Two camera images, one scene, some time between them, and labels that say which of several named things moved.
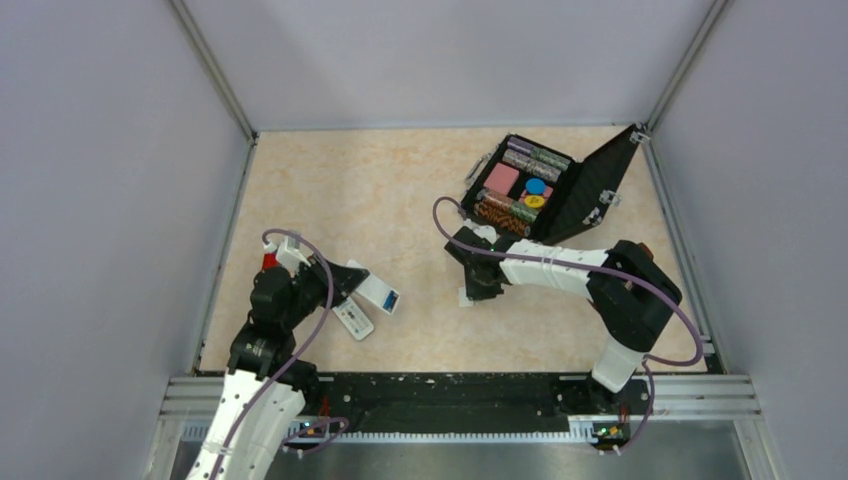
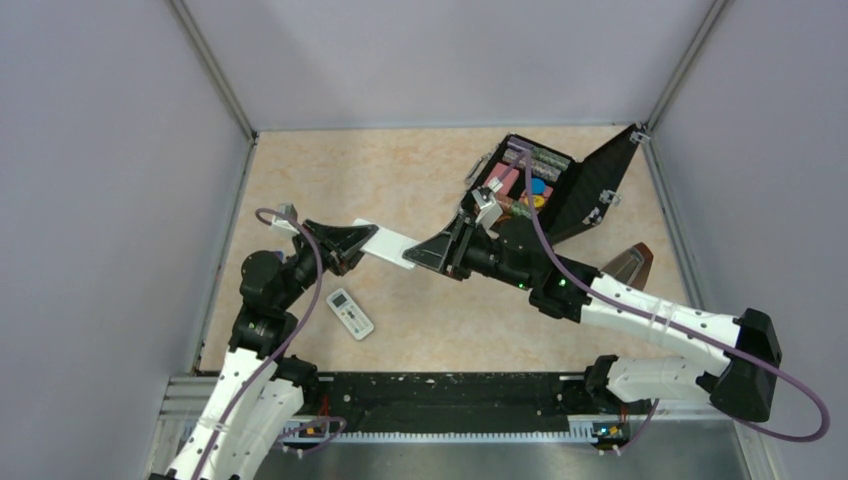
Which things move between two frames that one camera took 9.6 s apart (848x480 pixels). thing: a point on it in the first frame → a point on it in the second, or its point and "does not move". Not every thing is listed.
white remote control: (375, 291) → (388, 246)
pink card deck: (501, 178) does not move
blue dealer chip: (535, 185) does not move
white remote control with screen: (354, 318) does not move
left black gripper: (344, 279) → (339, 246)
